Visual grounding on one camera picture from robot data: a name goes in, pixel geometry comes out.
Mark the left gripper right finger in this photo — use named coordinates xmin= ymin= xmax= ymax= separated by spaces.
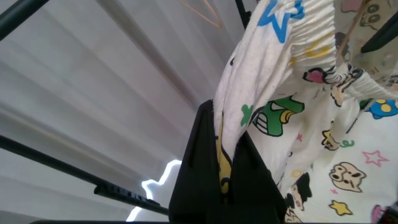
xmin=225 ymin=132 xmax=287 ymax=223

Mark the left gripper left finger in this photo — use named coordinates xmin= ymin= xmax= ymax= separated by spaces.
xmin=169 ymin=99 xmax=226 ymax=223

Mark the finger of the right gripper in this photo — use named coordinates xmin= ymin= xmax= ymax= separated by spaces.
xmin=360 ymin=12 xmax=398 ymax=54

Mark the pink clothes hanger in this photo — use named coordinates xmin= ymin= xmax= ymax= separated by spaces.
xmin=177 ymin=0 xmax=223 ymax=29
xmin=335 ymin=0 xmax=373 ymax=62

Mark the cream printed garment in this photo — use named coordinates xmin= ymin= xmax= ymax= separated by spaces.
xmin=213 ymin=0 xmax=398 ymax=223

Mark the white curtain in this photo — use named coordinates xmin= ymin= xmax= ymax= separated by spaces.
xmin=0 ymin=0 xmax=259 ymax=223

